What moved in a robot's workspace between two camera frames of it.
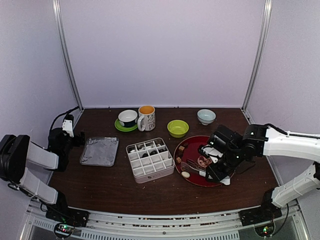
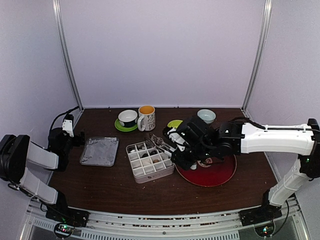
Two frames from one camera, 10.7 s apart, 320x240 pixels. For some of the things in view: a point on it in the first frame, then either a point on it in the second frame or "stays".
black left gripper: (78, 142) stays
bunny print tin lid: (100, 151) stays
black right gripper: (217, 175) → (184, 163)
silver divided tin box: (151, 160) stays
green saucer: (122, 128) stays
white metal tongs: (192, 166) → (165, 147)
